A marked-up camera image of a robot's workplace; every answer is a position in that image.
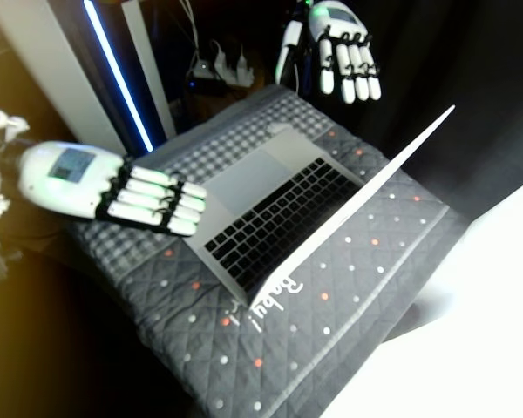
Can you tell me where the narrow white post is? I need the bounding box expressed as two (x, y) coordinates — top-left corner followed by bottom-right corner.
(120, 0), (178, 140)

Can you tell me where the silver laptop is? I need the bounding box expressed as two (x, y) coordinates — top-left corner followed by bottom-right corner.
(185, 104), (457, 308)

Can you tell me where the wide white panel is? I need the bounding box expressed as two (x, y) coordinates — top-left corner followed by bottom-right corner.
(0, 0), (128, 154)

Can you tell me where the black curtain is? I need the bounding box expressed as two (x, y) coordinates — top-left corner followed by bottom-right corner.
(304, 0), (523, 219)

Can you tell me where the grey quilt with dots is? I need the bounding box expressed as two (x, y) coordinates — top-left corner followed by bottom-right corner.
(67, 83), (463, 418)

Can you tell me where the white power strip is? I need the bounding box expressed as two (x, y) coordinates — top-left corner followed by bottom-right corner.
(212, 39), (256, 87)

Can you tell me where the white cable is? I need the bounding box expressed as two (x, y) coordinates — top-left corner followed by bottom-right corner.
(177, 0), (202, 66)

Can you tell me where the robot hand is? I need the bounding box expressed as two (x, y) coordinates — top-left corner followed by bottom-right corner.
(16, 140), (207, 238)
(308, 0), (383, 105)

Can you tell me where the black power adapter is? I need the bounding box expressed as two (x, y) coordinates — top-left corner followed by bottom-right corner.
(186, 59), (228, 95)

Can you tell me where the blue-white light strip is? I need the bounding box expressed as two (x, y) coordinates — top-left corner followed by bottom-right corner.
(82, 0), (155, 153)

